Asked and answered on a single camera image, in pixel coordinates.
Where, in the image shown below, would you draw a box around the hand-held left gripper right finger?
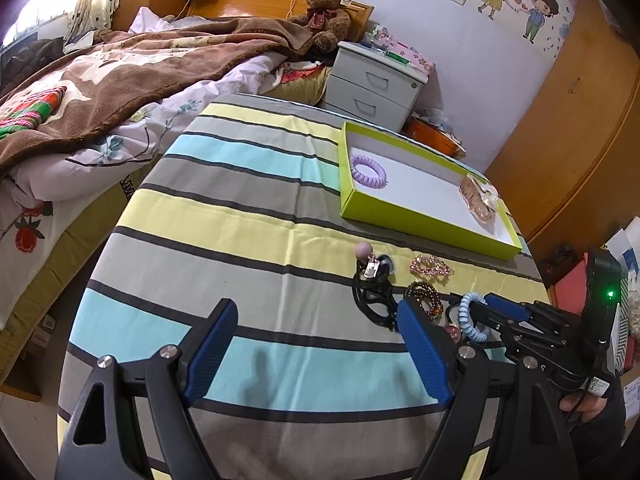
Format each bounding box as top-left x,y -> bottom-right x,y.
397,298 -> 581,480

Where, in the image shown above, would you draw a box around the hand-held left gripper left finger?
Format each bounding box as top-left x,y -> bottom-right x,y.
54,298 -> 239,480

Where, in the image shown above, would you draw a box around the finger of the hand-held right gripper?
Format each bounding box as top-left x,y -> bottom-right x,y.
467,304 -> 526,347
482,294 -> 553,326

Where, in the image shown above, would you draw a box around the blue spiral hair tie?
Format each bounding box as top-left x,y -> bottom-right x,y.
457,292 -> 493,343

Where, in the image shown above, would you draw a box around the brown beaded bracelet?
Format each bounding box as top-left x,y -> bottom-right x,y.
404,281 -> 445,320

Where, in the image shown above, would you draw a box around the black knotted hair tie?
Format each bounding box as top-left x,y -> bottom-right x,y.
352,280 -> 401,332

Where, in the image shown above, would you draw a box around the pink rhinestone hair clip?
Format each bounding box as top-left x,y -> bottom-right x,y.
410,255 -> 455,277

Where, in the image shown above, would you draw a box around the black cord with bead pendant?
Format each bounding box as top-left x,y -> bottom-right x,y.
352,242 -> 396,291

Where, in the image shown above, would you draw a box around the green cardboard box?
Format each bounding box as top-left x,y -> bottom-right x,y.
338,121 -> 522,261

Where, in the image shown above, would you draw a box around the person's right forearm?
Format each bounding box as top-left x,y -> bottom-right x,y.
565,390 -> 628,480

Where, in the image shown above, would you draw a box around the person's right hand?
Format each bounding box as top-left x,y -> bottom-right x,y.
559,392 -> 608,423

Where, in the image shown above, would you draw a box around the clear pink hair claw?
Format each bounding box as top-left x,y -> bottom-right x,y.
459,174 -> 500,233

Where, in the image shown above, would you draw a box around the white cartons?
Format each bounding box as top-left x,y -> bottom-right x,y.
605,217 -> 640,286

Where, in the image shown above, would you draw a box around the striped tablecloth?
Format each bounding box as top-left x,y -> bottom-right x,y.
57,94 -> 551,480

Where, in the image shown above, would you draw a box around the cardboard box under bed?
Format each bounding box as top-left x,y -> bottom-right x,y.
27,317 -> 58,363

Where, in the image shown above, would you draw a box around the large wooden wardrobe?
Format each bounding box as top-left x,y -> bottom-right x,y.
482,0 -> 640,261

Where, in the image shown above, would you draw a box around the orange storage box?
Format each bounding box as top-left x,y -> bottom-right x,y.
402,115 -> 466,161

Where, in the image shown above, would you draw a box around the white floral duvet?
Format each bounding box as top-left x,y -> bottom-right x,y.
0,52 -> 286,261

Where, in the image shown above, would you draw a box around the grey nightstand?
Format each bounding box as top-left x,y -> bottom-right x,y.
325,40 -> 430,133

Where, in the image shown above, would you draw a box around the pink floral box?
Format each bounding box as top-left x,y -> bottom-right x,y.
387,42 -> 435,72

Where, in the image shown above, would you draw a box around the brown blanket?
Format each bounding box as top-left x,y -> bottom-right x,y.
0,17 -> 313,171

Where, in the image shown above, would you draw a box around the red printed cloth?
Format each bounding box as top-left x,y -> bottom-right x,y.
280,60 -> 326,83

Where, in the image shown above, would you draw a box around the small bottles on nightstand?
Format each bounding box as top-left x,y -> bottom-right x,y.
362,24 -> 396,53

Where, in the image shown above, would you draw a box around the red green plaid cloth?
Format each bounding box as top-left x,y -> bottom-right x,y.
0,85 -> 68,143

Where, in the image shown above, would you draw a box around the brown teddy bear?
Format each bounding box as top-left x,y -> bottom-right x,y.
287,0 -> 357,53

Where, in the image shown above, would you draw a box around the dark cloth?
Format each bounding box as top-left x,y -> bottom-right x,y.
0,37 -> 66,91

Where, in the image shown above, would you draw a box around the wooden headboard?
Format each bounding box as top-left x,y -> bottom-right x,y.
187,0 -> 375,43

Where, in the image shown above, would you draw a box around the window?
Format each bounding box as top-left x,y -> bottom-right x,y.
0,0 -> 76,51

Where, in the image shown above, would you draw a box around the pink bead hair tie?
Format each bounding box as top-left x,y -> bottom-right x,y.
442,305 -> 466,345

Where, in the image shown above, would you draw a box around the purple spiral hair tie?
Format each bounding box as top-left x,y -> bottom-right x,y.
350,155 -> 388,190

